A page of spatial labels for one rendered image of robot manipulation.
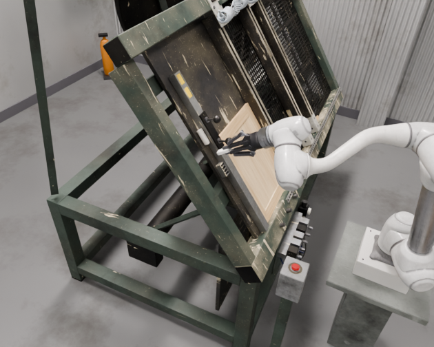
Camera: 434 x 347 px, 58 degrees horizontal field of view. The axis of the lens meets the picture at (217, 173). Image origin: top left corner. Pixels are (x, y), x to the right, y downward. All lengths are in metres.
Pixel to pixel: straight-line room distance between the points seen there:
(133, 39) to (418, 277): 1.57
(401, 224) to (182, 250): 1.11
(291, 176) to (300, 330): 1.61
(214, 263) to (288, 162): 0.85
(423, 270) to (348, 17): 3.32
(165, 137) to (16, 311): 1.88
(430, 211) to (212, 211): 0.90
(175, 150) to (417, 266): 1.17
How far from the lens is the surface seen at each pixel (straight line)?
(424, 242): 1.90
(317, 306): 3.02
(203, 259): 2.14
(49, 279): 3.23
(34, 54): 2.00
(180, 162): 1.72
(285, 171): 1.47
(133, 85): 1.65
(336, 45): 4.87
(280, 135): 1.54
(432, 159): 1.60
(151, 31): 1.74
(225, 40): 2.23
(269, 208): 2.24
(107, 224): 2.37
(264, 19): 2.77
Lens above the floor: 2.46
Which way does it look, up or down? 39 degrees down
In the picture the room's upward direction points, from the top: 2 degrees clockwise
